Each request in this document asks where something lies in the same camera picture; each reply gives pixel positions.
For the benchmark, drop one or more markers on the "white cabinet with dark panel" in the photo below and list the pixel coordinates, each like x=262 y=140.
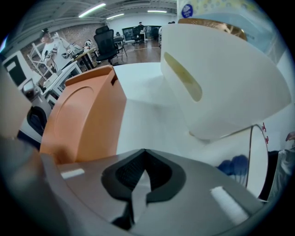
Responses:
x=16 y=69

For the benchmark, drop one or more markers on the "small red clip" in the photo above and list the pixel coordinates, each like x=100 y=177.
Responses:
x=264 y=128
x=267 y=139

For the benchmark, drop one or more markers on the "blue and white tissue pack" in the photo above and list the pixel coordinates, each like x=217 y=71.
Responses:
x=251 y=13

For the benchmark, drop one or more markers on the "black office chair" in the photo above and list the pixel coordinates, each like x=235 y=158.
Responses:
x=106 y=45

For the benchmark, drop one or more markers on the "person's light clothing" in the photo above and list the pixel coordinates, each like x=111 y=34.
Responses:
x=284 y=168

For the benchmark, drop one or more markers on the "white bag with blue print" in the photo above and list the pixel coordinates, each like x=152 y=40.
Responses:
x=258 y=156

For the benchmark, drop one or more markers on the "white table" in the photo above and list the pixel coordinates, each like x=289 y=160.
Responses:
x=63 y=76

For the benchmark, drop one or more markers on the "orange plastic container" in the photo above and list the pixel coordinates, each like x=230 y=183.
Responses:
x=87 y=115

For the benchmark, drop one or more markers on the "white device with dark window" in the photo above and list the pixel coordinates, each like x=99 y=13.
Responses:
x=38 y=119

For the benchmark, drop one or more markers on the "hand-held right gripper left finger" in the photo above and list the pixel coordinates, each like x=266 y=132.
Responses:
x=92 y=184

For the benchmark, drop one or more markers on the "white plastic box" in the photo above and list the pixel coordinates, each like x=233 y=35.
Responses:
x=230 y=80

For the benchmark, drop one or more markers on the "ceiling light strip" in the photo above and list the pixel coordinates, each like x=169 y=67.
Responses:
x=92 y=10
x=157 y=11
x=115 y=16

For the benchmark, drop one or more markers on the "wooden desk with black legs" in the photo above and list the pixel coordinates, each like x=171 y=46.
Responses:
x=84 y=55

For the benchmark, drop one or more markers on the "white metal rack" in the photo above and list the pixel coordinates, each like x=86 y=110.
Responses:
x=38 y=60

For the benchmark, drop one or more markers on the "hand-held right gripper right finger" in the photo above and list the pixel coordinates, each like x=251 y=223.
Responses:
x=184 y=207

